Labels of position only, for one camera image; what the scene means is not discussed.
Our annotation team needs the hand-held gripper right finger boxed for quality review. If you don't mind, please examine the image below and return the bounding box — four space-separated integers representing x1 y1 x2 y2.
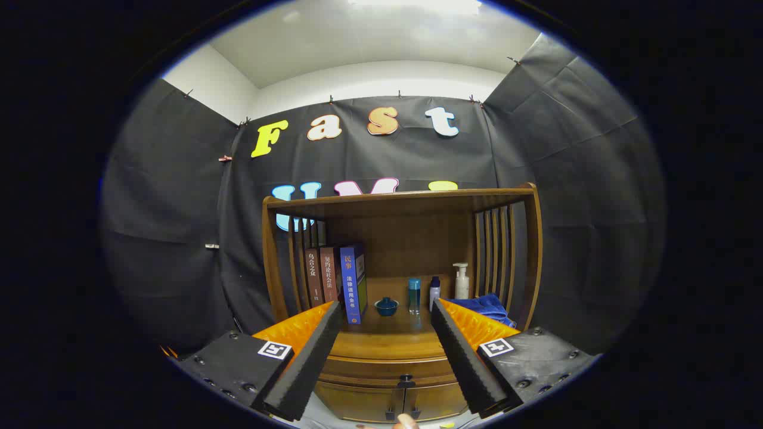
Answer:
430 298 600 419

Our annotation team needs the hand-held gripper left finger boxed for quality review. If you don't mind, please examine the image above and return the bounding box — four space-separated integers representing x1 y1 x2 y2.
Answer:
161 301 343 422

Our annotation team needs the wooden drawer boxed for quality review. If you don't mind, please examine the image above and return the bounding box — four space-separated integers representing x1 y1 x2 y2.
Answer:
319 356 460 388

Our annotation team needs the wooden countertop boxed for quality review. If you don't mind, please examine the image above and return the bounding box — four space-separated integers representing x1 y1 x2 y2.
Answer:
327 305 449 359

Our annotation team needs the wooden cabinet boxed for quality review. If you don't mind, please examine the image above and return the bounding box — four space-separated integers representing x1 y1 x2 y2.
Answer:
261 183 543 425

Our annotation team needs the blue folded towel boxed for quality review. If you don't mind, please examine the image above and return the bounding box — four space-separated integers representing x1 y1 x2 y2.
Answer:
448 293 516 327

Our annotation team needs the white pump bottle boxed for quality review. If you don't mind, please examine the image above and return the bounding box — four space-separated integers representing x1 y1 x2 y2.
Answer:
452 263 470 300

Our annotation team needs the dark brown book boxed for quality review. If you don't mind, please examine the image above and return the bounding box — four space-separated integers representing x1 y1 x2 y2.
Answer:
305 248 325 307

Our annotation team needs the thick blue book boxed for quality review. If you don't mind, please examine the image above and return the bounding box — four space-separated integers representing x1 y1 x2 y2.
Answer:
339 243 368 325

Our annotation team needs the reddish brown book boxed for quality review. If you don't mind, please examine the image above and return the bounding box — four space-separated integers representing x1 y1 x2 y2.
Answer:
320 246 343 303

